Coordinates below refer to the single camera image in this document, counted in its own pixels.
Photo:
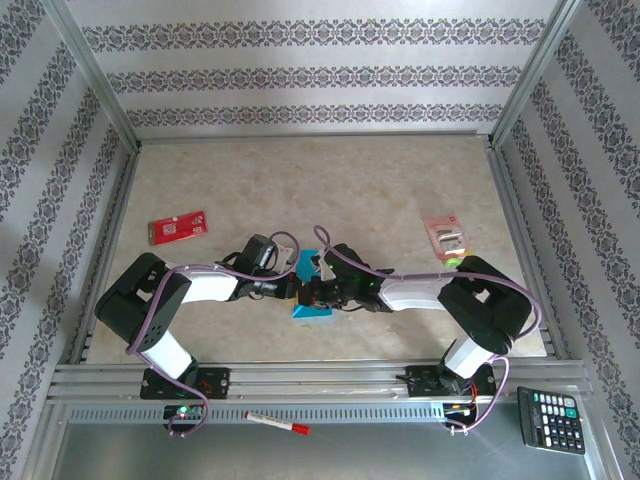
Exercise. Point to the blue square paper sheet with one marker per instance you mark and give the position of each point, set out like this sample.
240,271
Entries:
310,313

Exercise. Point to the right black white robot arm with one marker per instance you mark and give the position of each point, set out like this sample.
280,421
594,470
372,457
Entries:
485,305

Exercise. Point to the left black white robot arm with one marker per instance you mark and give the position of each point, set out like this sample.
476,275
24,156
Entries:
140,300

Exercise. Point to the red card packet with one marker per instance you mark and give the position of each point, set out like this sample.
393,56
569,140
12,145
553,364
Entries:
177,228

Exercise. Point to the pink blister pack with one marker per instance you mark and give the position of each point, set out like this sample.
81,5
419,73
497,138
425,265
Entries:
447,237

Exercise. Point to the white marker with red cap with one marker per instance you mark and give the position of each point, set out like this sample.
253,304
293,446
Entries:
277,423

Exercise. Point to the grey metal shelf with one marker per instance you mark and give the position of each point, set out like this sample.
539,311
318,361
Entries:
350,455

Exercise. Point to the black calculator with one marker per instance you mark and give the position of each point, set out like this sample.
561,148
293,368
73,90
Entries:
550,420

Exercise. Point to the right white camera bracket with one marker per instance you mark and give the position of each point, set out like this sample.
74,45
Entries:
320,262

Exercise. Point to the right black wrist camera box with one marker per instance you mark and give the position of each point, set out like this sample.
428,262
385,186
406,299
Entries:
347,260

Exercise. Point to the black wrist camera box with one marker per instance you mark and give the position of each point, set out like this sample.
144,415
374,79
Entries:
257,252
347,260

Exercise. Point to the left black wrist camera box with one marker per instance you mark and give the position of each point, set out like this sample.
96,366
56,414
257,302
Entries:
257,252

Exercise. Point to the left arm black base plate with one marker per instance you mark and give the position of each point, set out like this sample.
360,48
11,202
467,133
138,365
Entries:
217,382

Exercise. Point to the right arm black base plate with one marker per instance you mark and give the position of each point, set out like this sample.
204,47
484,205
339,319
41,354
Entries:
420,382

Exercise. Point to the aluminium table edge rail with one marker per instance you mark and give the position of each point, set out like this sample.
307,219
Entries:
520,240
111,240
315,138

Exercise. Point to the aluminium frame post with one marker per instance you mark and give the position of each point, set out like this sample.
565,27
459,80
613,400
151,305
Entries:
533,75
92,75

